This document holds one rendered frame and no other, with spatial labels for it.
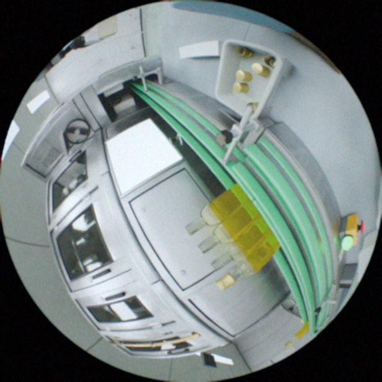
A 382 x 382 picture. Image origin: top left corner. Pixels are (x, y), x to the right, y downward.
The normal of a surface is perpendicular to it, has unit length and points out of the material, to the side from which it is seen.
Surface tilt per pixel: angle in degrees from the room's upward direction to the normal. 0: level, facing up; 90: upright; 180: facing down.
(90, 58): 90
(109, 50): 90
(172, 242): 90
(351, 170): 0
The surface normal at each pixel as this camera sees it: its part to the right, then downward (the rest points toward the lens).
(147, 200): 0.03, -0.33
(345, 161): -0.83, 0.52
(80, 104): 0.56, 0.79
